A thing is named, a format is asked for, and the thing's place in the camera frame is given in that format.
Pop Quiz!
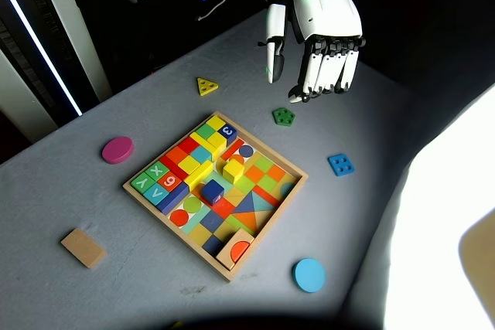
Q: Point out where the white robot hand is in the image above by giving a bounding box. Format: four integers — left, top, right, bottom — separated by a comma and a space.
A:
257, 0, 367, 104

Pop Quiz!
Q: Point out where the dark blue letter cube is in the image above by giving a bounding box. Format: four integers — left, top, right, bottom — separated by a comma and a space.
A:
199, 179, 226, 206

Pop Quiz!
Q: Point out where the yellow cube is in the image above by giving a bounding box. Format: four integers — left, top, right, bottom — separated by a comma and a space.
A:
222, 158, 246, 184

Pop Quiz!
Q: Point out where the plain wooden rectangular block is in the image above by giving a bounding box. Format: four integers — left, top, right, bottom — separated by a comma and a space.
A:
60, 227, 108, 270

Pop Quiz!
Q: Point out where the green pentagon with holes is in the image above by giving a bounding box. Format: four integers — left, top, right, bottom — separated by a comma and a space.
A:
271, 107, 296, 127

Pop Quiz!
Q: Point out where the yellow triangle with holes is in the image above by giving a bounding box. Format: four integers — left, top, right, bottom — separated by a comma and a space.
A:
196, 77, 220, 97

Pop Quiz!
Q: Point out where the blue square with holes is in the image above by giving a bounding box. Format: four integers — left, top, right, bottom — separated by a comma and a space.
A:
327, 153, 356, 177

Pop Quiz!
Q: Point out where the wooden puzzle tray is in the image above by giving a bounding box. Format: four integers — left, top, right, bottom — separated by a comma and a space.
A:
122, 111, 309, 282

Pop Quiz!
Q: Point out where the pink disc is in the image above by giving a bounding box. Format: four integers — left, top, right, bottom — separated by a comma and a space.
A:
101, 135, 135, 165

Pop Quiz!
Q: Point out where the light blue disc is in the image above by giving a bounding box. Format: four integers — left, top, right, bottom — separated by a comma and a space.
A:
292, 257, 327, 294

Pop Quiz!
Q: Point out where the white light strip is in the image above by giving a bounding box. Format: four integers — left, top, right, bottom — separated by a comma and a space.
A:
0, 0, 84, 117

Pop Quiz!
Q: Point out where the tan wooden board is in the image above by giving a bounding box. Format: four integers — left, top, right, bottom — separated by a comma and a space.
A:
458, 209, 495, 310

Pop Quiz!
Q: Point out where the grey table cloth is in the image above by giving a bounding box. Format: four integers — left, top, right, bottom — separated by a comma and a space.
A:
0, 8, 495, 330

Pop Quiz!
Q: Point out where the white cable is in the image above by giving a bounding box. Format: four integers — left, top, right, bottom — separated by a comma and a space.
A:
197, 0, 233, 22

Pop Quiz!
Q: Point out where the white frame post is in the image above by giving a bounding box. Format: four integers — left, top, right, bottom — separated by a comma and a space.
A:
32, 0, 113, 103
0, 49, 59, 144

